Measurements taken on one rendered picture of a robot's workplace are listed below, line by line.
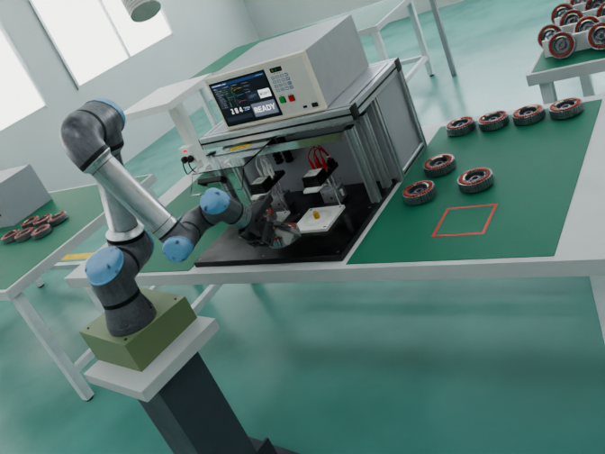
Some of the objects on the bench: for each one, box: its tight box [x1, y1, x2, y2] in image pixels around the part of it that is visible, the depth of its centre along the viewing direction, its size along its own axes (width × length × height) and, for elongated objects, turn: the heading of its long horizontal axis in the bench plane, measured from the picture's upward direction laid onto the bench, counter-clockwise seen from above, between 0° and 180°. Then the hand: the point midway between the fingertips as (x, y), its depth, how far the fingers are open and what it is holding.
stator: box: [457, 168, 494, 193], centre depth 203 cm, size 11×11×4 cm
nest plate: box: [297, 204, 346, 233], centre depth 221 cm, size 15×15×1 cm
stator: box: [402, 180, 437, 205], centre depth 210 cm, size 11×11×4 cm
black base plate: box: [194, 178, 396, 268], centre depth 230 cm, size 47×64×2 cm
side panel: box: [372, 68, 428, 182], centre depth 231 cm, size 28×3×32 cm, turn 7°
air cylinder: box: [271, 189, 294, 209], centre depth 244 cm, size 5×8×6 cm
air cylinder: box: [320, 182, 348, 204], centre depth 230 cm, size 5×8×6 cm
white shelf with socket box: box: [123, 73, 212, 175], centre depth 313 cm, size 35×37×46 cm
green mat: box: [346, 99, 602, 265], centre depth 207 cm, size 94×61×1 cm, turn 7°
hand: (284, 235), depth 205 cm, fingers closed on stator, 13 cm apart
